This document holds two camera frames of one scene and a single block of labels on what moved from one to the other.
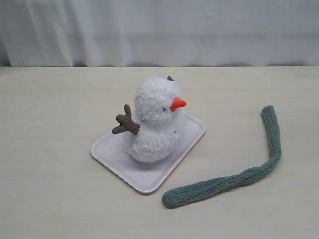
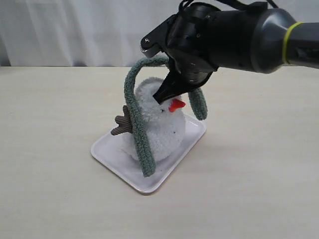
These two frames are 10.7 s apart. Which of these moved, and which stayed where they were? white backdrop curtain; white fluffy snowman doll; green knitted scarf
Moved: green knitted scarf
Stayed: white backdrop curtain; white fluffy snowman doll
